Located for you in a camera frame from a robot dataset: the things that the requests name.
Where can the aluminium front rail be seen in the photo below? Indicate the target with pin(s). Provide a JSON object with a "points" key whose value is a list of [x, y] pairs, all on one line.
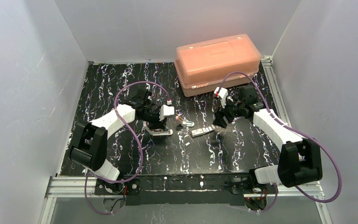
{"points": [[78, 187]]}

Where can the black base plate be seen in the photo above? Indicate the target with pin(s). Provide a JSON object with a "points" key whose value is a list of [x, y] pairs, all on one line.
{"points": [[232, 189]]}

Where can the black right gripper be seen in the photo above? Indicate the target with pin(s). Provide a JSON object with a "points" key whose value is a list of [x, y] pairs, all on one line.
{"points": [[222, 116]]}

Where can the pink plastic storage box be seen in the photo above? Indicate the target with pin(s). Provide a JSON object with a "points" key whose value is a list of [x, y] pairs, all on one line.
{"points": [[204, 66]]}

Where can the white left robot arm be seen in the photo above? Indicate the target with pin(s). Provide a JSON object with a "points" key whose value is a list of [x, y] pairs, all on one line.
{"points": [[88, 146]]}

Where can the aluminium rail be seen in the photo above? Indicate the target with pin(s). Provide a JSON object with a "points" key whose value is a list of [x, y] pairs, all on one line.
{"points": [[78, 187], [267, 64]]}

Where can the white staples box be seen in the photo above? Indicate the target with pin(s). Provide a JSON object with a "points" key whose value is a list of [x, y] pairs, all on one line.
{"points": [[202, 131]]}

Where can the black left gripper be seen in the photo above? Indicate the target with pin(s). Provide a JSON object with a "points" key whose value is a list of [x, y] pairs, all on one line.
{"points": [[155, 122]]}

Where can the aluminium right rail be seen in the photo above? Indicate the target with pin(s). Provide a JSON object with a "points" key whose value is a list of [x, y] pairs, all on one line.
{"points": [[267, 64]]}

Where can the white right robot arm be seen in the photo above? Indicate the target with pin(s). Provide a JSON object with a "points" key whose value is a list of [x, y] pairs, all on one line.
{"points": [[300, 158]]}

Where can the pink white small stapler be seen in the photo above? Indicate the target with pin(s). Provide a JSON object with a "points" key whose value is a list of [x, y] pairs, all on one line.
{"points": [[183, 122]]}

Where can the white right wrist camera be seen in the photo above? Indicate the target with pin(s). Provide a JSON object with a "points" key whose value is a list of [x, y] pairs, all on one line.
{"points": [[221, 94]]}

